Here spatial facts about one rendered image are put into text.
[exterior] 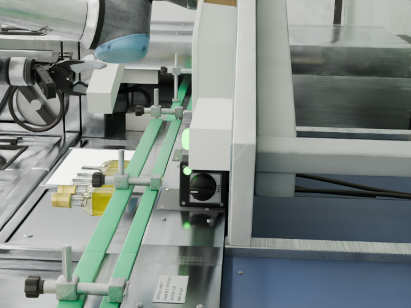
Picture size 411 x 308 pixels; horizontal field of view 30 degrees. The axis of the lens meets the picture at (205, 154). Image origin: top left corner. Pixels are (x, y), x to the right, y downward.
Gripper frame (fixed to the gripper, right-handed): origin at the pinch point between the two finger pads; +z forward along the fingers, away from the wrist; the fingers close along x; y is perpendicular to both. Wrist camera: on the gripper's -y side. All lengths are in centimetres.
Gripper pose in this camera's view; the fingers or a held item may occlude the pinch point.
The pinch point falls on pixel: (102, 78)
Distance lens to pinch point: 204.2
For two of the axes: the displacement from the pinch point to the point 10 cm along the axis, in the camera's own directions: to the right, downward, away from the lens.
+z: 10.0, 0.4, -0.4
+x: -0.1, 8.1, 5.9
